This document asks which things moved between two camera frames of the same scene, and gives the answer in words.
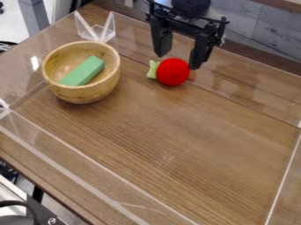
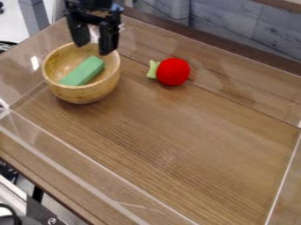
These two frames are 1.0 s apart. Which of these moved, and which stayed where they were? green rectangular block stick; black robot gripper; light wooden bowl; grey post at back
Moved: black robot gripper
Stayed: light wooden bowl; green rectangular block stick; grey post at back
